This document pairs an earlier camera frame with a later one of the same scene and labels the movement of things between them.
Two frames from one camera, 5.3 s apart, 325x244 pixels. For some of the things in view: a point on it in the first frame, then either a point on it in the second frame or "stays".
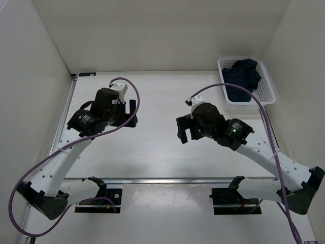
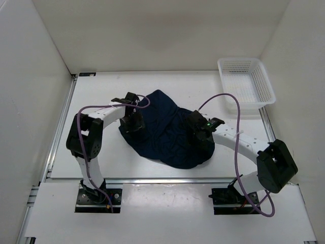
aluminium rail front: x=168 y=180 stays
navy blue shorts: x=243 y=73 → x=166 y=135
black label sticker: x=89 y=74 stays
